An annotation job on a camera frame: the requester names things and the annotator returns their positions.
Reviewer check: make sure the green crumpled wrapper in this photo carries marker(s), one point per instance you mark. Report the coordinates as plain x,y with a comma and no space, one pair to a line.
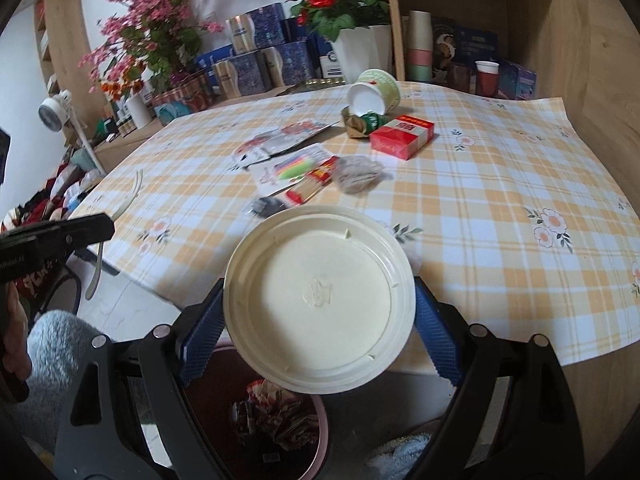
375,121

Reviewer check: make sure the white round plastic lid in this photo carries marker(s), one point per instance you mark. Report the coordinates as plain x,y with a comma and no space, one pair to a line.
310,270

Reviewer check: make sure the person's left hand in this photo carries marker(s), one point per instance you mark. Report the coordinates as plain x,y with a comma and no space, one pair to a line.
15,330

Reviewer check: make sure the blue flat carton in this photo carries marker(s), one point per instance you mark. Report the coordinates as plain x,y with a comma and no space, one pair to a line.
477,45

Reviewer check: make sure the black plastic fork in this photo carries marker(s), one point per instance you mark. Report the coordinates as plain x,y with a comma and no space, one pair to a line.
267,207

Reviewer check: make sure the red snack packet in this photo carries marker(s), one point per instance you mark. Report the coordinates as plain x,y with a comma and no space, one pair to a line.
270,392

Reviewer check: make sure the orange flowers in white vase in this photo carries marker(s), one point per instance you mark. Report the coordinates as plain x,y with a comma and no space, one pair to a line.
137,110

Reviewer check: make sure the green and white paper bowl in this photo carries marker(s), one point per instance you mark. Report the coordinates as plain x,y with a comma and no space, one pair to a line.
385,89

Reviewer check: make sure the person's left leg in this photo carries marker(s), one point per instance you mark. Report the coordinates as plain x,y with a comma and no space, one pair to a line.
60,355

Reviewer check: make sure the blue square carton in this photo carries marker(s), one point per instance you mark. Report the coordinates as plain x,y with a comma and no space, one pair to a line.
520,82

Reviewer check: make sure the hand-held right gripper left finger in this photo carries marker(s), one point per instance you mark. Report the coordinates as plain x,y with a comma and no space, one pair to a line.
202,332

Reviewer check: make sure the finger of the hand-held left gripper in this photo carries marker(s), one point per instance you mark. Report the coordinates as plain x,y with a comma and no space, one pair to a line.
85,230

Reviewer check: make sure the small red stick box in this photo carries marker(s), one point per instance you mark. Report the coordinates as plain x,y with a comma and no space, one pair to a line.
315,180

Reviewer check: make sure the black and white packet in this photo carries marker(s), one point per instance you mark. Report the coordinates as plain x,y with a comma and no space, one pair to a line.
245,422

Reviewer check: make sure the person's leg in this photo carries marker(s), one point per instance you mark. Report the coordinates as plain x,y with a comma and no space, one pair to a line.
400,455
60,355

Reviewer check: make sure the dark illustrated book box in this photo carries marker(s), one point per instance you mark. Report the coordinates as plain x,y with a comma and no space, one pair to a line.
444,40

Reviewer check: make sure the pink artificial flower plant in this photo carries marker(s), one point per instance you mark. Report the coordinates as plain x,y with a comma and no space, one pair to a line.
150,15

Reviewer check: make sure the colourful cloth pile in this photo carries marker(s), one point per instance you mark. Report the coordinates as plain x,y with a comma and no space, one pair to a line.
45,200

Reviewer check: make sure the row of small bottles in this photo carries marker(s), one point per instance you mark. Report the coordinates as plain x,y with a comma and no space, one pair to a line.
120,126

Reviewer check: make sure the pink plastic bin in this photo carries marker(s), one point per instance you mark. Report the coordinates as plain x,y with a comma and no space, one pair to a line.
210,410

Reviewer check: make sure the dark brown cup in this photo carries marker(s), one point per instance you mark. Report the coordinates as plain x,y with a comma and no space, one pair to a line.
459,79

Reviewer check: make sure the red paper cup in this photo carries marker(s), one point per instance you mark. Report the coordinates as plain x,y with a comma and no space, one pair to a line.
486,80

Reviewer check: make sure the gold wrapper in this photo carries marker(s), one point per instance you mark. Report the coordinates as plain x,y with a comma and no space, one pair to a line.
355,122

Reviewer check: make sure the colourful woven basket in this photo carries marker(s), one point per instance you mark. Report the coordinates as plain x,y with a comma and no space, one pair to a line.
182,92

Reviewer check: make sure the stack of pastel paper cups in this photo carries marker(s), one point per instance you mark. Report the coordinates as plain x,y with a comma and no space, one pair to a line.
419,45

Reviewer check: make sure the white desk fan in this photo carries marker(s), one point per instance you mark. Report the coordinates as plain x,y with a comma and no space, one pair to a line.
55,110

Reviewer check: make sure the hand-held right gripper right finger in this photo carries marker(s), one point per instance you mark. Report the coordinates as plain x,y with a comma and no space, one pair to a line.
439,332

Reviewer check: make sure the clear packet with red print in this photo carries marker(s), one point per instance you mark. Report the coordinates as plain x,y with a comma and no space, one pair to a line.
252,152
305,132

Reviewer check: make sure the crumpled clear plastic wrap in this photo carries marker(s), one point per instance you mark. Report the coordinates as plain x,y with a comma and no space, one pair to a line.
357,175

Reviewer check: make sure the person's right leg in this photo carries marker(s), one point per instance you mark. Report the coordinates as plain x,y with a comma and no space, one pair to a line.
400,455

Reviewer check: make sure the packet of colourful sticks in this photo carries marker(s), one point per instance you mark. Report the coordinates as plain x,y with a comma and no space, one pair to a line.
295,167

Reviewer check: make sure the brown snack packet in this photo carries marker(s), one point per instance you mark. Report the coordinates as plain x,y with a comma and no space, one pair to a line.
295,427

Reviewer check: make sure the dark screen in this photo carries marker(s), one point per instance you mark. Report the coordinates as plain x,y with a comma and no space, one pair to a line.
4,157

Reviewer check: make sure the plaid floral tablecloth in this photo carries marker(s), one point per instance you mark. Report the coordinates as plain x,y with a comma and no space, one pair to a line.
500,260

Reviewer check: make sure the red rose plant white pot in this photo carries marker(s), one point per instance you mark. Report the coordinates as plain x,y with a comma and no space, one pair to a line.
360,55

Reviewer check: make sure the stack of blue printed boxes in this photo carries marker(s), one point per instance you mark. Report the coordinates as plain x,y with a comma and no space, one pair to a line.
245,72

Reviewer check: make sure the red cardboard box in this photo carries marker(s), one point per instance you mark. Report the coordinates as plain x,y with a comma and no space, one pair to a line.
402,135

